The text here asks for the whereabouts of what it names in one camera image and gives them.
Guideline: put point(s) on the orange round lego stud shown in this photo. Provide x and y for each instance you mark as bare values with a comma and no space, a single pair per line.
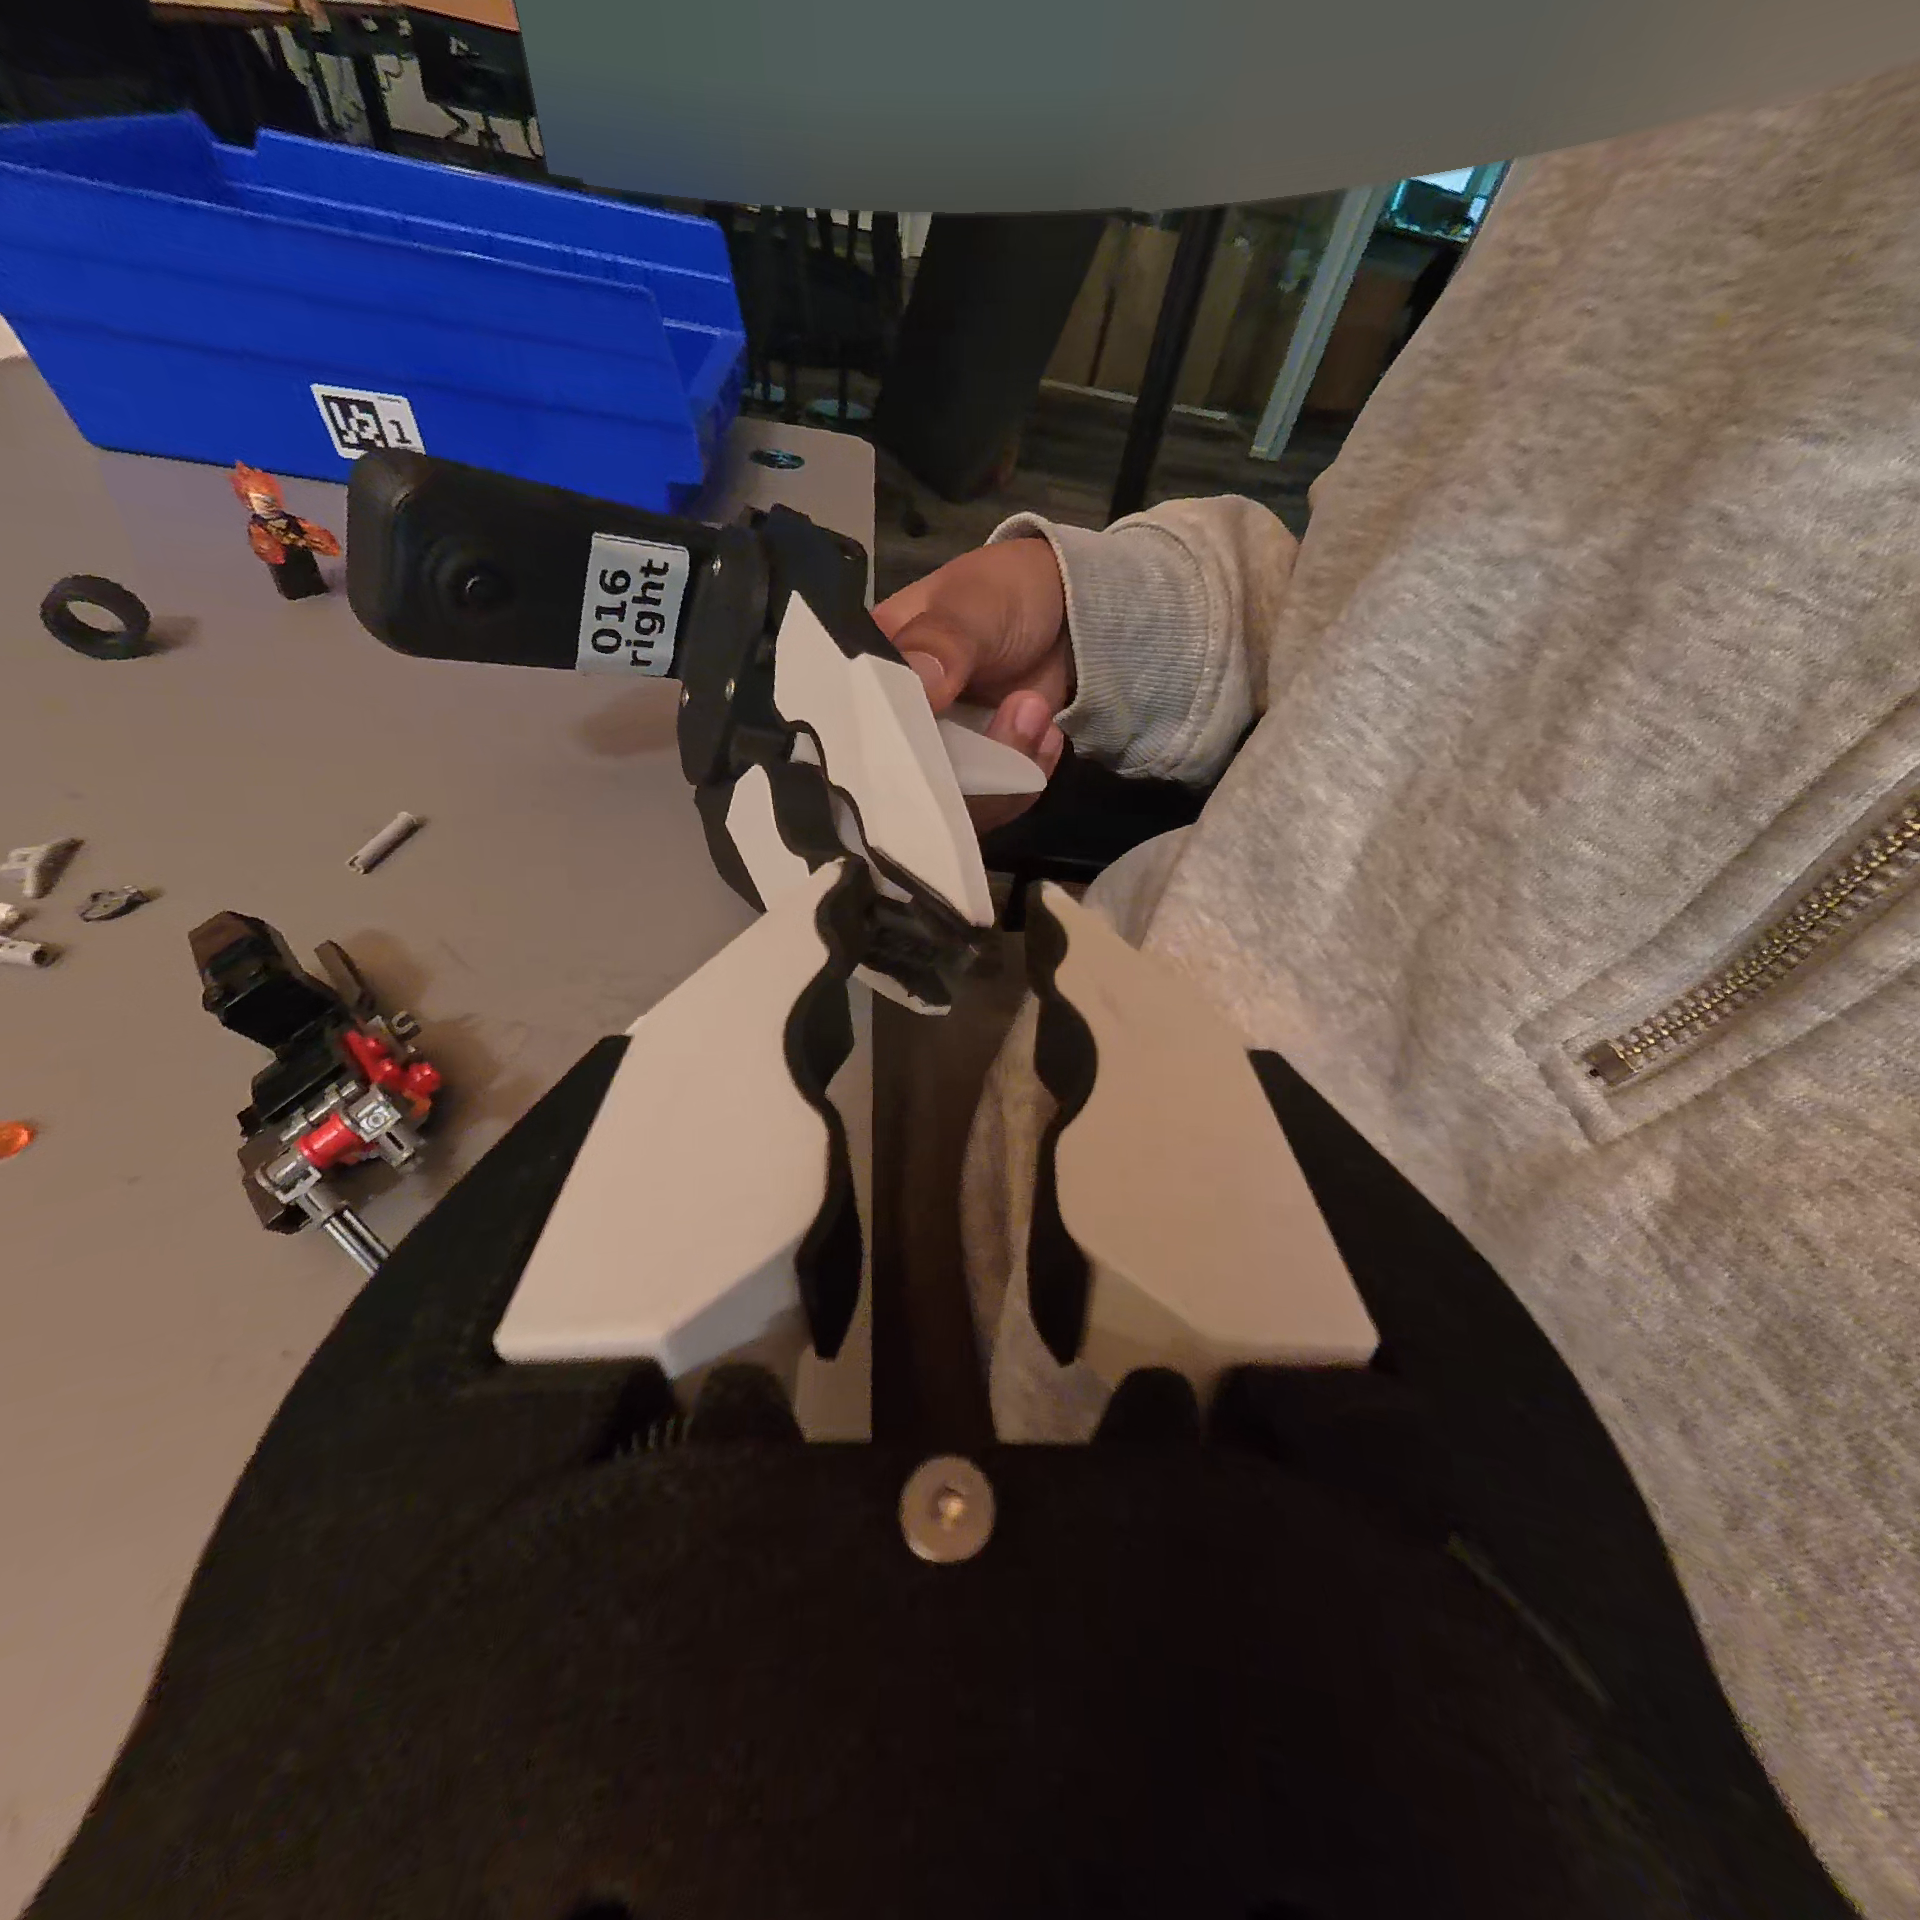
15,1138

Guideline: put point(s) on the dark grey lego hinge piece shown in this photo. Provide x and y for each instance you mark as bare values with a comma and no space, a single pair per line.
909,944

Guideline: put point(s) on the person's right forearm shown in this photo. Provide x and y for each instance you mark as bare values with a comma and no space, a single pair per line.
1170,645

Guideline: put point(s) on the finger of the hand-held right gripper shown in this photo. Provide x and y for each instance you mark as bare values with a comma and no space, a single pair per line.
797,827
885,751

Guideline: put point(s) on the flame head minifigure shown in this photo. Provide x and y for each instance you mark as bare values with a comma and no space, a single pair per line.
284,540

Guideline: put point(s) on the dark grey curved small piece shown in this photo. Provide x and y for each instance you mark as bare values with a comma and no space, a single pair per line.
112,904

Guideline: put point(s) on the person's right hand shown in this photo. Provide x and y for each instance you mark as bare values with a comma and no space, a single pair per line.
991,629

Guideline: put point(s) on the background work table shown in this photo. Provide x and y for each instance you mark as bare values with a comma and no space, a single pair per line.
346,60

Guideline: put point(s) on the blue plastic bin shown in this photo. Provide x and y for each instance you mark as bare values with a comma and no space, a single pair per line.
376,300

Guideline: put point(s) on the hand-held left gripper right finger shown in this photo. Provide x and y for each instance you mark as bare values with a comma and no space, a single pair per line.
1215,1215

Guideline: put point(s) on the light grey lego pin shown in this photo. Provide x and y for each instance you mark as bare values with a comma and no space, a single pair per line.
388,844

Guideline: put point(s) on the light grey lego clip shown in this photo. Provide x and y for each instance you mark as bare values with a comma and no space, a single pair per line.
29,950

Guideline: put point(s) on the light grey bracket piece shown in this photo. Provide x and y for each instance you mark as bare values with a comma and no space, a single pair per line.
37,867

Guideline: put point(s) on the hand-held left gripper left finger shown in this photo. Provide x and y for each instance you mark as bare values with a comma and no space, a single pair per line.
674,1202

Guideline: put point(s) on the black lego tyre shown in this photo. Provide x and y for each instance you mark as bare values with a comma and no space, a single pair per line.
60,615

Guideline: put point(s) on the black red lego motorcycle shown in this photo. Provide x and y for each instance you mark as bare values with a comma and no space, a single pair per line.
300,1079

